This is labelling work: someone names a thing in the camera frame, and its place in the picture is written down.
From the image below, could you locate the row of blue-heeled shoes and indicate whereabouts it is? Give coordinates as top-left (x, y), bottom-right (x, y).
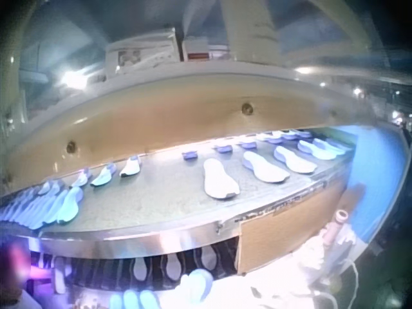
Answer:
top-left (181, 128), bottom-right (315, 162)

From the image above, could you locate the white shoe sole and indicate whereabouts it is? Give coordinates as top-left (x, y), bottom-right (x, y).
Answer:
top-left (242, 151), bottom-right (292, 185)
top-left (313, 137), bottom-right (351, 156)
top-left (297, 139), bottom-right (338, 161)
top-left (203, 157), bottom-right (241, 201)
top-left (273, 145), bottom-right (319, 175)

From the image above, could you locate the beige conveyor oven hood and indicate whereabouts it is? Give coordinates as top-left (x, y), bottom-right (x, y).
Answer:
top-left (0, 60), bottom-right (382, 198)

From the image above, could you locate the steel-rimmed grey conveyor belt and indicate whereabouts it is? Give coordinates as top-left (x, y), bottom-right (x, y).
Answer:
top-left (0, 128), bottom-right (359, 260)

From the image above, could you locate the white shoe upper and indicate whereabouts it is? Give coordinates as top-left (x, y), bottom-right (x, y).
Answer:
top-left (90, 162), bottom-right (118, 188)
top-left (119, 154), bottom-right (143, 178)
top-left (37, 180), bottom-right (66, 198)
top-left (70, 167), bottom-right (93, 189)

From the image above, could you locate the red and white box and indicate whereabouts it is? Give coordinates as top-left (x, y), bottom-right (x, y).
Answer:
top-left (181, 36), bottom-right (233, 62)

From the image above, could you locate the white cartons stack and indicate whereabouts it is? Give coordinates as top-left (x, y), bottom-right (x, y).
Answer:
top-left (104, 26), bottom-right (181, 77)

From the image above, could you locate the lower dark belt with soles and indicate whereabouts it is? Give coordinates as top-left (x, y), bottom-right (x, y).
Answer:
top-left (28, 236), bottom-right (241, 292)

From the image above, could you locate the pale blue loose sole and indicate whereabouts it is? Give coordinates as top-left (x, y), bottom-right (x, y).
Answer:
top-left (123, 289), bottom-right (138, 309)
top-left (179, 268), bottom-right (214, 301)
top-left (138, 289), bottom-right (162, 309)
top-left (109, 291), bottom-right (124, 309)

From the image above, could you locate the white cloth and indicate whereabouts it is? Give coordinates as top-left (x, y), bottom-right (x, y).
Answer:
top-left (291, 236), bottom-right (329, 287)

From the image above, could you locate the pink glue bottle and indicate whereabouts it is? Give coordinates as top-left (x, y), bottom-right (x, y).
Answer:
top-left (323, 209), bottom-right (350, 256)

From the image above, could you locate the row of bluish soles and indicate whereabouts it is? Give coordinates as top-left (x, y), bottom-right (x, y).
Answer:
top-left (0, 185), bottom-right (85, 230)

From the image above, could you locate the blue conveyor belt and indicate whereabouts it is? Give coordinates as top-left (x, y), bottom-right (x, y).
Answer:
top-left (346, 124), bottom-right (407, 243)

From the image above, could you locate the white cable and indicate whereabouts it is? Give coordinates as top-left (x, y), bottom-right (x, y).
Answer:
top-left (317, 257), bottom-right (361, 309)

